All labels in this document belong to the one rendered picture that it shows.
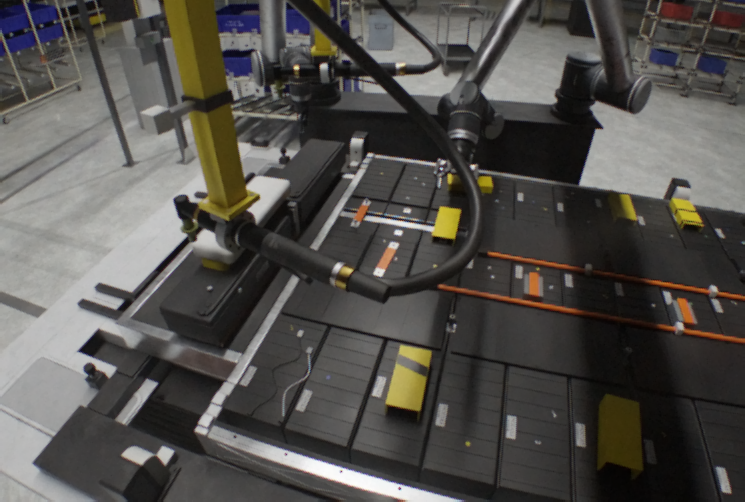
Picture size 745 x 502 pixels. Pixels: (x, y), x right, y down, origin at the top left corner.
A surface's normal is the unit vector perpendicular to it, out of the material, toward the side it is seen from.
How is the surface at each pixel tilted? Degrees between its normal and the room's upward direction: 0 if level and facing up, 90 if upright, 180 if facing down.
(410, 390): 0
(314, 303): 0
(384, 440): 0
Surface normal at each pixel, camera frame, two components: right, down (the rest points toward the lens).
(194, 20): 0.86, 0.30
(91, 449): 0.00, -0.81
